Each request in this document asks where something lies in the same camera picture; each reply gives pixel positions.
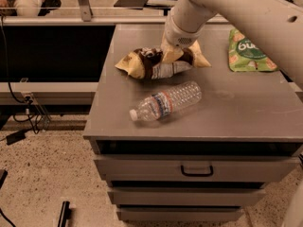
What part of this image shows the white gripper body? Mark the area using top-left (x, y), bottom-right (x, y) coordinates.
top-left (164, 13), bottom-right (203, 47)

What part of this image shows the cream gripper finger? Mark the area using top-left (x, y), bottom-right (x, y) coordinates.
top-left (161, 41), bottom-right (184, 63)

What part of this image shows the brown chip bag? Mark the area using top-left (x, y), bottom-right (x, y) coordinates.
top-left (116, 42), bottom-right (210, 79)

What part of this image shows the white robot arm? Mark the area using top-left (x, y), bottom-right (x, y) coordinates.
top-left (164, 0), bottom-right (303, 87)

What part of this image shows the green snack bag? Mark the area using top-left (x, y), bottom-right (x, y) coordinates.
top-left (228, 28), bottom-right (278, 72)

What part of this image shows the clear plastic water bottle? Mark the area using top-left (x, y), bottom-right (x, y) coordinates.
top-left (130, 81), bottom-right (202, 121)

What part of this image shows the grey drawer cabinet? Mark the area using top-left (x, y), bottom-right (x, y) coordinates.
top-left (84, 25), bottom-right (303, 211)

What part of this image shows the top grey drawer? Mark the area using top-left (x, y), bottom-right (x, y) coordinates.
top-left (94, 155), bottom-right (299, 183)

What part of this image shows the grey drawer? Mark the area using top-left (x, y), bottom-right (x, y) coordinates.
top-left (94, 155), bottom-right (299, 183)
top-left (108, 187), bottom-right (265, 206)
top-left (116, 207), bottom-right (243, 221)

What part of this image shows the middle grey drawer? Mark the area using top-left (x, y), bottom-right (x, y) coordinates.
top-left (108, 187), bottom-right (265, 206)

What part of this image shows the bottom grey drawer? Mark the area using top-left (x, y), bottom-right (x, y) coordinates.
top-left (116, 207), bottom-right (243, 221)

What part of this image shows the black power adapter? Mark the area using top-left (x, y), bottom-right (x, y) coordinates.
top-left (6, 131), bottom-right (26, 146)

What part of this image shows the metal railing frame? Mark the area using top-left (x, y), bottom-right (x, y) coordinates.
top-left (0, 0), bottom-right (287, 26)

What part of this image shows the black drawer handle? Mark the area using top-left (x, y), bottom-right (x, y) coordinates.
top-left (180, 166), bottom-right (214, 178)

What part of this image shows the black power cable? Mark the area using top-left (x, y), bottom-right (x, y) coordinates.
top-left (0, 14), bottom-right (44, 135)

